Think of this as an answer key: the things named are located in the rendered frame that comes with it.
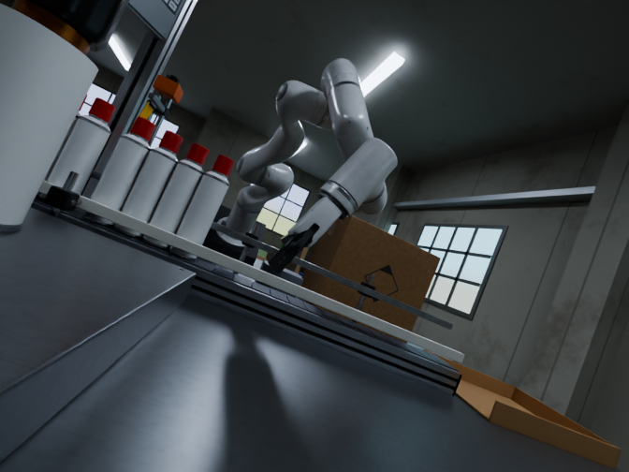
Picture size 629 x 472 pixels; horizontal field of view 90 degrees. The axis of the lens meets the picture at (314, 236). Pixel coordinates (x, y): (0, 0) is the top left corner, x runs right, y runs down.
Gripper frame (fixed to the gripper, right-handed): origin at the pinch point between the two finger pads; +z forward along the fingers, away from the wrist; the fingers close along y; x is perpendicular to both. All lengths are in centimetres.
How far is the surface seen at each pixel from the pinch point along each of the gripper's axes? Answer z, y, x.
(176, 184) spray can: 2.7, 2.2, -23.6
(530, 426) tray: -9, 13, 53
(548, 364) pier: -70, -120, 194
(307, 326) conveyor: 5.3, 5.6, 11.5
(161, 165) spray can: 2.0, 2.2, -27.9
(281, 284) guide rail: 3.0, 4.1, 2.7
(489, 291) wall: -114, -213, 194
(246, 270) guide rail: 5.3, 4.1, -3.7
